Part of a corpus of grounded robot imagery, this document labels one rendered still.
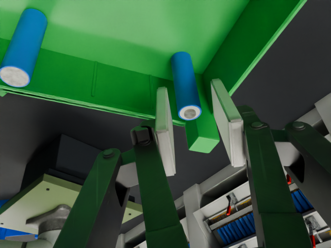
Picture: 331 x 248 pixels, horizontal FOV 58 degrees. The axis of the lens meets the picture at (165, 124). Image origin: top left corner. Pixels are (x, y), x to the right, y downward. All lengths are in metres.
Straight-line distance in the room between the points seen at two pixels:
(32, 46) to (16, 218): 0.90
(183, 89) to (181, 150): 0.90
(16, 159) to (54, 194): 0.34
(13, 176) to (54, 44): 1.10
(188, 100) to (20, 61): 0.11
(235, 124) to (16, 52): 0.14
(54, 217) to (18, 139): 0.29
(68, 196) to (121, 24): 0.72
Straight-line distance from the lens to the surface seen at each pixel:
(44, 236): 1.00
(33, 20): 0.24
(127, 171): 0.15
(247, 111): 0.19
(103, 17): 0.25
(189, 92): 0.23
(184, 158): 1.17
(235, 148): 0.17
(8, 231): 1.82
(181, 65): 0.25
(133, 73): 0.28
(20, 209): 1.02
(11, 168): 1.28
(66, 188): 0.88
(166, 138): 0.16
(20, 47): 0.21
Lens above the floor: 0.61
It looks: 38 degrees down
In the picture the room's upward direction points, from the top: 174 degrees clockwise
